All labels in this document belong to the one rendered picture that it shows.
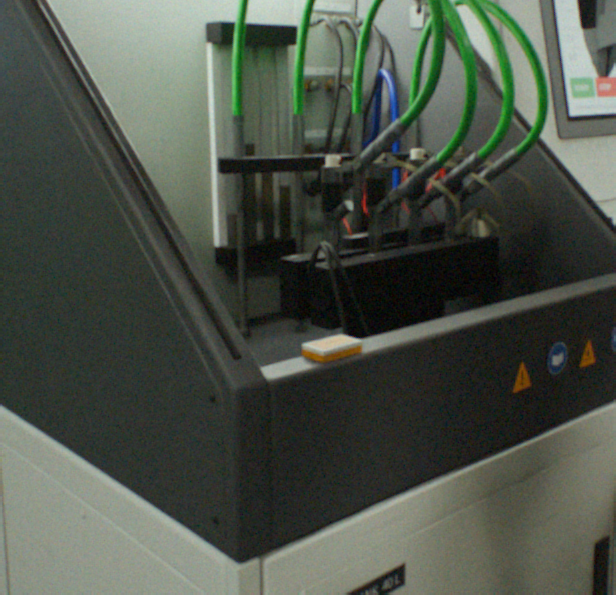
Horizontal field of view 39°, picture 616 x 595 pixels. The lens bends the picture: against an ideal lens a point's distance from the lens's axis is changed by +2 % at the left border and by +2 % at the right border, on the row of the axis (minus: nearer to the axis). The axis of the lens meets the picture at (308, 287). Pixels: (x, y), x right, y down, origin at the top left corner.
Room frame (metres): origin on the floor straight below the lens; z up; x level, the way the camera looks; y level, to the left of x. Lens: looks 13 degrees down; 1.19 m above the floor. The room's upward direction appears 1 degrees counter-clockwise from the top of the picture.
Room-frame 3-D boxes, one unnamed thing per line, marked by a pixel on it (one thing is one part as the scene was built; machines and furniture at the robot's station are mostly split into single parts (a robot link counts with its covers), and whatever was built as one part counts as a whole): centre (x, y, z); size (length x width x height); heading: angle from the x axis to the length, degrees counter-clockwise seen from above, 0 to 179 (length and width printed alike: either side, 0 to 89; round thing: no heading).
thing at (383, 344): (0.91, -0.19, 0.87); 0.62 x 0.04 x 0.16; 131
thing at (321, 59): (1.45, -0.04, 1.21); 0.13 x 0.03 x 0.31; 131
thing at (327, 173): (1.08, -0.04, 0.99); 0.05 x 0.03 x 0.21; 41
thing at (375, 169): (1.14, -0.10, 0.99); 0.05 x 0.03 x 0.21; 41
